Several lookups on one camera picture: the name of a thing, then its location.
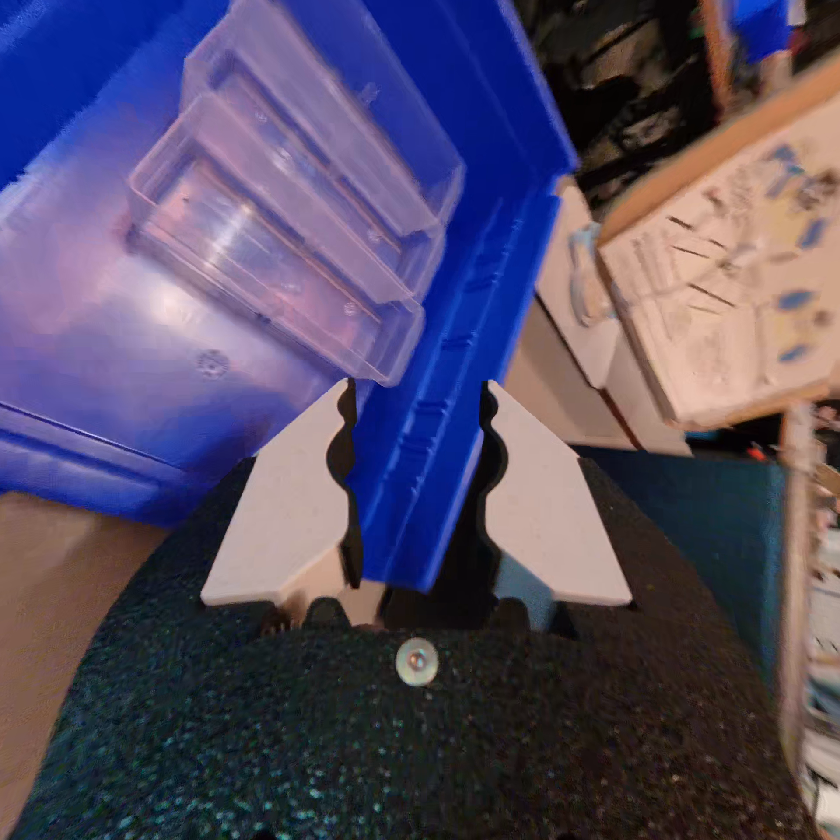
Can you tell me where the white rounded panel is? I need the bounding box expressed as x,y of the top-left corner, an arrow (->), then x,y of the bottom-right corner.
505,176 -> 693,458

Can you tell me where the dark blue box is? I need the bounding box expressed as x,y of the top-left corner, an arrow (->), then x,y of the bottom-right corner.
572,445 -> 788,690

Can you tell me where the wooden board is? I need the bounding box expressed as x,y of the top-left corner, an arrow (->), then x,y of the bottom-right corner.
594,56 -> 840,434

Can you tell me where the blue plastic drawer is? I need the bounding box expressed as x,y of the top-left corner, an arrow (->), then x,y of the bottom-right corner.
0,0 -> 580,595

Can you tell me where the clear plastic box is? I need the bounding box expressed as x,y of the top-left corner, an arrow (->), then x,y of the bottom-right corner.
182,0 -> 468,238
126,91 -> 426,389

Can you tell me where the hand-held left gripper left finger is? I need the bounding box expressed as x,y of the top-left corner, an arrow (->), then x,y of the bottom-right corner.
200,377 -> 385,626

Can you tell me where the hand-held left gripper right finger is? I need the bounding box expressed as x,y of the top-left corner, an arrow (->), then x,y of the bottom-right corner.
453,379 -> 635,632

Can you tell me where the printed instruction sheet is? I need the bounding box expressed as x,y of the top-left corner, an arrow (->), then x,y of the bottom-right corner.
598,98 -> 840,427

